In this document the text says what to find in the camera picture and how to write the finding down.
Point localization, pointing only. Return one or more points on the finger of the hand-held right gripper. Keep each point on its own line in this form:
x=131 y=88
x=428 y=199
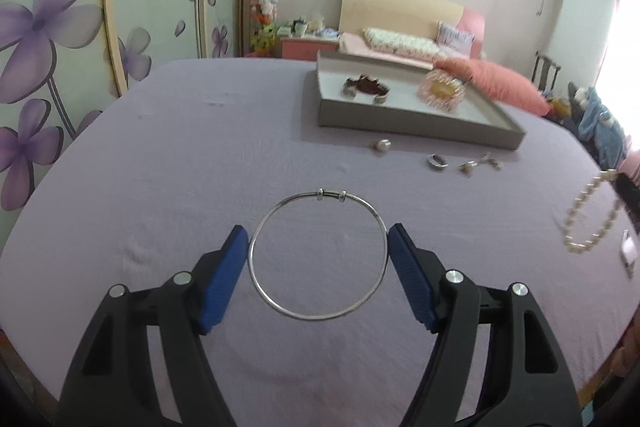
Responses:
x=631 y=199

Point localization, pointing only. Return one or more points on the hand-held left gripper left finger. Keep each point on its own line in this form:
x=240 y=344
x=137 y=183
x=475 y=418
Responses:
x=225 y=279

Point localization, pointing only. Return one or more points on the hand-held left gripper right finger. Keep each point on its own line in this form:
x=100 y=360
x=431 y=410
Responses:
x=412 y=279

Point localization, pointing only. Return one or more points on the grey shallow tray box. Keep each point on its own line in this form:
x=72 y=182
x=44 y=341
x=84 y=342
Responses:
x=400 y=117

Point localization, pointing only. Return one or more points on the blue plush garment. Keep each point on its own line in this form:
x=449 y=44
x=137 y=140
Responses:
x=602 y=127

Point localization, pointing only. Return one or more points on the purple bed sheet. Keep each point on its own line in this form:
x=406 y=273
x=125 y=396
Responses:
x=175 y=182

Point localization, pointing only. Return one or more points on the pearl cluster earring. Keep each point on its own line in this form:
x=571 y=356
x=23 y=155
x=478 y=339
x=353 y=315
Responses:
x=492 y=162

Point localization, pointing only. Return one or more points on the dark wooden chair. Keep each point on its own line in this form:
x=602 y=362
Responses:
x=546 y=72

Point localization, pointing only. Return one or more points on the pink pillow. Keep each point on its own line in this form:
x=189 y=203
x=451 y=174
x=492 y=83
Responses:
x=495 y=84

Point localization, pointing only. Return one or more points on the white patterned pillow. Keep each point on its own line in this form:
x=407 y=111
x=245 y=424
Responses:
x=400 y=42

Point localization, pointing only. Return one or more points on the small printed cushion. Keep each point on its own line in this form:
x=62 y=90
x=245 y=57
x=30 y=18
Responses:
x=455 y=37

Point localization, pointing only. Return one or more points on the pink nightstand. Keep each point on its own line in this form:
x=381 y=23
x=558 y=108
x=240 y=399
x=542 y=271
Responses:
x=307 y=47

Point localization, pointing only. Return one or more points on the cream and pink headboard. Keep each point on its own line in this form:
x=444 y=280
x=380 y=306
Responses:
x=395 y=4

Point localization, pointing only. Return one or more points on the clear tube of plush toys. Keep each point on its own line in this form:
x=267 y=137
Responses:
x=264 y=2

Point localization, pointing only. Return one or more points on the floral sliding door wardrobe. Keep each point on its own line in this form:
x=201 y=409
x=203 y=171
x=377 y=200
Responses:
x=75 y=32

